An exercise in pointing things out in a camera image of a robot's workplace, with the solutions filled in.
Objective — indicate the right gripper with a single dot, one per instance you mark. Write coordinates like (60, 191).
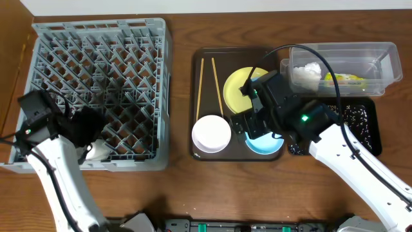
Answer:
(250, 123)

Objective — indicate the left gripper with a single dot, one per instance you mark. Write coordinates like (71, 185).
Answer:
(89, 127)

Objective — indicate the light blue bowl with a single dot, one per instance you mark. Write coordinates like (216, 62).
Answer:
(266, 144)

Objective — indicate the white cup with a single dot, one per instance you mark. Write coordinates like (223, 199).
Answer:
(98, 150)

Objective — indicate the yellow plate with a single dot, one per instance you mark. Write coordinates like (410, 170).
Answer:
(233, 97)

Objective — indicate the pink bowl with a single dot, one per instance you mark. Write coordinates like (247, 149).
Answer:
(211, 134)

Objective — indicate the white napkin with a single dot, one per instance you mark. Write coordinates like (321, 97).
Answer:
(308, 76)

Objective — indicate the wooden chopstick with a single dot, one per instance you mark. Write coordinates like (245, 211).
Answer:
(217, 86)
(199, 90)

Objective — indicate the yellow green wrapper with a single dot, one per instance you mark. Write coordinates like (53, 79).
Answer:
(345, 80)

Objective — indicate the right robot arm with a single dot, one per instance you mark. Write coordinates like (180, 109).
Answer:
(276, 109)

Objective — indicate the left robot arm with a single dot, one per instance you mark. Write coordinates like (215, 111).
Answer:
(55, 143)

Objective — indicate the grey dishwasher rack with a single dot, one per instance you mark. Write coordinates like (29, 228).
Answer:
(120, 68)

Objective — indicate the black waste tray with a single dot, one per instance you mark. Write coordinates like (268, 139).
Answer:
(317, 114)

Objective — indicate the dark brown serving tray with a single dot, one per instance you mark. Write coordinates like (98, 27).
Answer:
(228, 60)

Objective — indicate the spilled rice food scraps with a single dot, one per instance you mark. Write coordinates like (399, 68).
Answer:
(362, 122)

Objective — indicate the clear plastic bin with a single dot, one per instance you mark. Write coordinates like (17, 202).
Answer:
(377, 62)

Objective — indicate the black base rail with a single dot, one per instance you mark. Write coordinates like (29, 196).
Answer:
(141, 221)

